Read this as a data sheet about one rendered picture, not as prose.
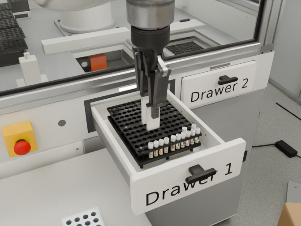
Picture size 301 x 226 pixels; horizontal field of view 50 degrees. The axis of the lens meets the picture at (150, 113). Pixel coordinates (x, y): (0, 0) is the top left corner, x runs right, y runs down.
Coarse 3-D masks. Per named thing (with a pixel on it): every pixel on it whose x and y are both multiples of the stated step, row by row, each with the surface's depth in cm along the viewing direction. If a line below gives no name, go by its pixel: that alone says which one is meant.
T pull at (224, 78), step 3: (225, 75) 107; (219, 78) 106; (222, 78) 105; (225, 78) 105; (228, 78) 105; (231, 78) 105; (234, 78) 105; (237, 78) 105; (219, 81) 103; (222, 81) 103; (225, 81) 104; (228, 81) 104; (231, 81) 105; (234, 81) 105; (219, 84) 103; (222, 84) 104
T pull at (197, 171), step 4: (192, 168) 71; (196, 168) 71; (200, 168) 71; (212, 168) 70; (192, 172) 70; (196, 172) 70; (200, 172) 69; (204, 172) 69; (208, 172) 69; (212, 172) 70; (192, 176) 68; (196, 176) 68; (200, 176) 69; (204, 176) 69; (208, 176) 70; (188, 180) 68; (192, 180) 68; (196, 180) 68
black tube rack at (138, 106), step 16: (112, 112) 92; (128, 112) 96; (160, 112) 91; (176, 112) 91; (128, 128) 84; (144, 128) 84; (160, 128) 84; (176, 128) 85; (128, 144) 84; (144, 144) 79; (192, 144) 84; (144, 160) 79
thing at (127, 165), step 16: (128, 96) 99; (96, 112) 92; (192, 112) 92; (96, 128) 92; (112, 128) 95; (208, 128) 85; (112, 144) 81; (208, 144) 86; (128, 160) 75; (160, 160) 84; (128, 176) 74
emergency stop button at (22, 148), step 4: (16, 144) 80; (20, 144) 80; (24, 144) 81; (28, 144) 81; (16, 148) 80; (20, 148) 80; (24, 148) 81; (28, 148) 82; (16, 152) 81; (20, 152) 81; (24, 152) 82; (28, 152) 83
